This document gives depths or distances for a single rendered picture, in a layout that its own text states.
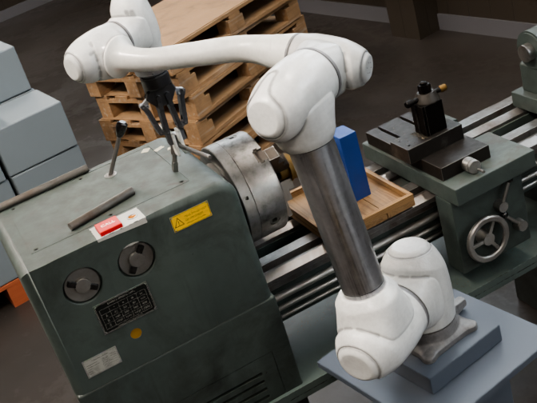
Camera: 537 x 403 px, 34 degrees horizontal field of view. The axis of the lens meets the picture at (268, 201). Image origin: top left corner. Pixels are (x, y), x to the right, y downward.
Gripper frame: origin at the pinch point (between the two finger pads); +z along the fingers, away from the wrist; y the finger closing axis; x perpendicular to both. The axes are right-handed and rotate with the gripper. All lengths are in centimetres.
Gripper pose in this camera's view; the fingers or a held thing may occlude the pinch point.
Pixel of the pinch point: (177, 141)
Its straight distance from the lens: 238.7
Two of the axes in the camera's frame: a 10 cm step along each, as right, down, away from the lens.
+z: 2.6, 8.5, 4.6
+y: 8.6, -4.2, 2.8
